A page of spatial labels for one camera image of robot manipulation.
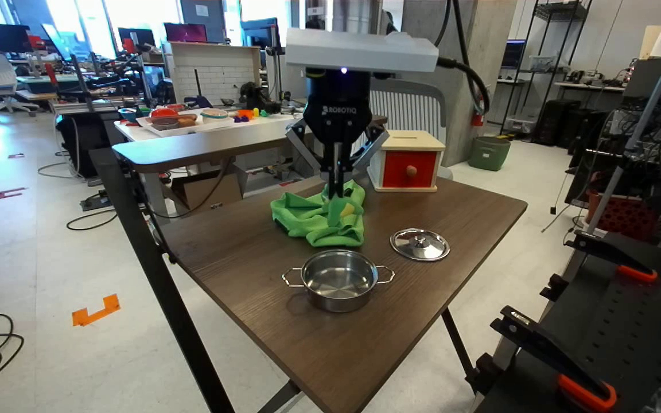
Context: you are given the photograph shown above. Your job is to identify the white divider panel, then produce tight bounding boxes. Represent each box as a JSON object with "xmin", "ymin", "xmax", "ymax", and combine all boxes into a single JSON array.
[{"xmin": 169, "ymin": 40, "xmax": 262, "ymax": 107}]

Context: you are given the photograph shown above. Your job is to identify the black metal shelf rack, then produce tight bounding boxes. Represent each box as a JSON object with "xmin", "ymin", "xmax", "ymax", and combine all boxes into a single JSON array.
[{"xmin": 500, "ymin": 0, "xmax": 595, "ymax": 134}]

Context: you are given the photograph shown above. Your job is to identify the monitor purple screen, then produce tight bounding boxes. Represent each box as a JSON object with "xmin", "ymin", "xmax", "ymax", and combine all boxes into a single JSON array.
[{"xmin": 162, "ymin": 21, "xmax": 211, "ymax": 46}]

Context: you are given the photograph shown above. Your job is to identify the cardboard box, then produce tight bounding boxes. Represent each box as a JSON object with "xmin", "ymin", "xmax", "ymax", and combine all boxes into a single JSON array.
[{"xmin": 169, "ymin": 166, "xmax": 246, "ymax": 215}]

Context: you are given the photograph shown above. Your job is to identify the monitor blue screen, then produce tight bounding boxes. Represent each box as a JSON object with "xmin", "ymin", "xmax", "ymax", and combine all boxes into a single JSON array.
[{"xmin": 238, "ymin": 16, "xmax": 280, "ymax": 49}]

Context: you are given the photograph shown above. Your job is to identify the black perforated platform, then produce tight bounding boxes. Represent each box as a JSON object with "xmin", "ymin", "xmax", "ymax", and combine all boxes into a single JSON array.
[{"xmin": 475, "ymin": 226, "xmax": 661, "ymax": 413}]

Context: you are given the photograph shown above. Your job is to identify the small steel pot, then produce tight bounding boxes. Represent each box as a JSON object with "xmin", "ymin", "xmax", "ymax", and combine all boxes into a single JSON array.
[{"xmin": 280, "ymin": 247, "xmax": 397, "ymax": 315}]

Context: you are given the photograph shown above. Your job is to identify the red crate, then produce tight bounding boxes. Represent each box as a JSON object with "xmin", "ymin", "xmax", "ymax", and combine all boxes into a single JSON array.
[{"xmin": 584, "ymin": 190, "xmax": 661, "ymax": 246}]

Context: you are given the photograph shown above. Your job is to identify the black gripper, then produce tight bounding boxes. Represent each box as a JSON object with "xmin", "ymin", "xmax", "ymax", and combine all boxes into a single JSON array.
[{"xmin": 284, "ymin": 68, "xmax": 389, "ymax": 198}]

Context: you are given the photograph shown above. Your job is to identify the green cloth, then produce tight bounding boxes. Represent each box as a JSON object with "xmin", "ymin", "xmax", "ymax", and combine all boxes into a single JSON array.
[{"xmin": 268, "ymin": 179, "xmax": 370, "ymax": 249}]

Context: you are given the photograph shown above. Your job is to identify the dark computer monitor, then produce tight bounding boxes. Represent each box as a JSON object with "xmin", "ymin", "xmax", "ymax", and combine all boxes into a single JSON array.
[{"xmin": 0, "ymin": 21, "xmax": 34, "ymax": 55}]

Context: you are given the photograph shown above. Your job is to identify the white ribbed chair back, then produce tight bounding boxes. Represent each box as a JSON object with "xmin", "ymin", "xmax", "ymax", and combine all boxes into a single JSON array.
[{"xmin": 368, "ymin": 78, "xmax": 450, "ymax": 147}]

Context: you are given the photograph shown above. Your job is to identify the black clamp orange handle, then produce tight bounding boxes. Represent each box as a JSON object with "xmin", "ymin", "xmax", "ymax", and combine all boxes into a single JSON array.
[
  {"xmin": 561, "ymin": 226, "xmax": 661, "ymax": 287},
  {"xmin": 488, "ymin": 302, "xmax": 619, "ymax": 413}
]

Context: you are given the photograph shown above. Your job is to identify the red tray with items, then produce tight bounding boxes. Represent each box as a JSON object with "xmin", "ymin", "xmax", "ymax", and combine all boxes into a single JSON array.
[{"xmin": 146, "ymin": 103, "xmax": 199, "ymax": 130}]

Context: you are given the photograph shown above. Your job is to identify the grey desk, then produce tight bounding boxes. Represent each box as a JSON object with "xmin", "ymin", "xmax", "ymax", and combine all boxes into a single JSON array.
[{"xmin": 110, "ymin": 109, "xmax": 389, "ymax": 218}]

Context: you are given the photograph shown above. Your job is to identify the small monitor red screen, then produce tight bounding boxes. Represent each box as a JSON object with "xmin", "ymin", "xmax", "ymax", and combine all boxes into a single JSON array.
[{"xmin": 115, "ymin": 25, "xmax": 159, "ymax": 55}]

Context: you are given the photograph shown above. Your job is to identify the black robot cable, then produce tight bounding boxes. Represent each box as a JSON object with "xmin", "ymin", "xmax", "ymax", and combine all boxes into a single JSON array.
[{"xmin": 431, "ymin": 0, "xmax": 494, "ymax": 116}]

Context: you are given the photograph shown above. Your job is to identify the steel pot lid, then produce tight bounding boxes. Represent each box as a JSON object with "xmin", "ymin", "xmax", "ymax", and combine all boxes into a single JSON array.
[{"xmin": 388, "ymin": 225, "xmax": 451, "ymax": 266}]

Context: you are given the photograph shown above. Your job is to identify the green bin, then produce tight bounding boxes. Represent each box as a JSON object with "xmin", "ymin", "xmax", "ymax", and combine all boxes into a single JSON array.
[{"xmin": 466, "ymin": 133, "xmax": 513, "ymax": 171}]

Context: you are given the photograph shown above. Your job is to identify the aluminium pole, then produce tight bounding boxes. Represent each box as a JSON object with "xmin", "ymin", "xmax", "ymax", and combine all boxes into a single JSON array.
[{"xmin": 584, "ymin": 7, "xmax": 661, "ymax": 231}]

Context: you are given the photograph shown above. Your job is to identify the thin black floor cable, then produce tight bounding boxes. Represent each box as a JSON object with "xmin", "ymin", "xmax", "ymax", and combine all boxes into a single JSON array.
[{"xmin": 63, "ymin": 205, "xmax": 119, "ymax": 233}]

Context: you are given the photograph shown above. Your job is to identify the wooden box red drawer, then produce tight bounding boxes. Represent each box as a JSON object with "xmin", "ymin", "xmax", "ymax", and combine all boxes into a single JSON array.
[{"xmin": 372, "ymin": 127, "xmax": 447, "ymax": 194}]

